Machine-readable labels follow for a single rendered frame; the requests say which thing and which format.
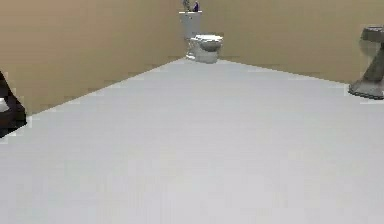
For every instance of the black shelf unit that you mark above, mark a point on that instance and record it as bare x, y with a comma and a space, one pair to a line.
11, 113

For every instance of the grey pedestal sink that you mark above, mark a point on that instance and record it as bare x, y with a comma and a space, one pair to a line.
373, 71

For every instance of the white toilet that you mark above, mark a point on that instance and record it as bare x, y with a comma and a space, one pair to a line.
204, 45

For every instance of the purple bottle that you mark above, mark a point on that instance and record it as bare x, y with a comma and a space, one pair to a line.
196, 6

